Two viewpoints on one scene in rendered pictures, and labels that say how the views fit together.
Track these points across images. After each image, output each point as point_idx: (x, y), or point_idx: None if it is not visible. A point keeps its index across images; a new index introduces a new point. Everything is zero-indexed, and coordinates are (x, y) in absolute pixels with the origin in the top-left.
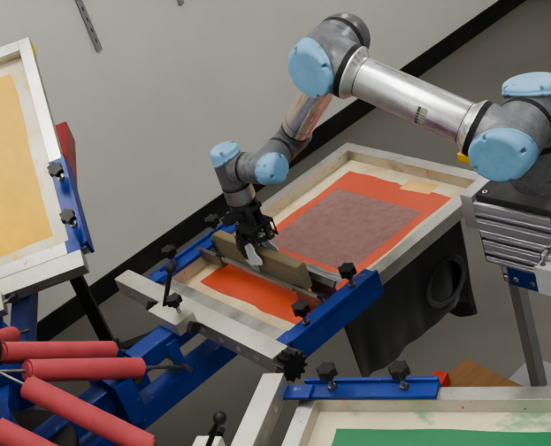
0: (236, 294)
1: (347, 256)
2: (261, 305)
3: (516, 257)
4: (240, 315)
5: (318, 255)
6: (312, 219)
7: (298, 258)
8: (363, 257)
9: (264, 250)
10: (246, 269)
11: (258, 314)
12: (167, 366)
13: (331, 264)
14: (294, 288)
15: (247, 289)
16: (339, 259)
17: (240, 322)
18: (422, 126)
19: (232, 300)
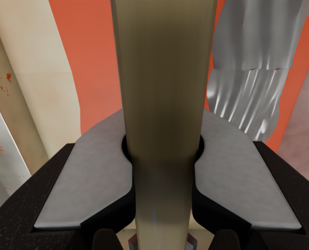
0: (68, 2)
1: None
2: (92, 119)
3: None
4: (7, 158)
5: None
6: None
7: (297, 55)
8: None
9: (159, 218)
10: (114, 34)
11: (71, 137)
12: None
13: (284, 151)
14: (130, 248)
15: (105, 20)
16: (304, 156)
17: None
18: None
19: (41, 18)
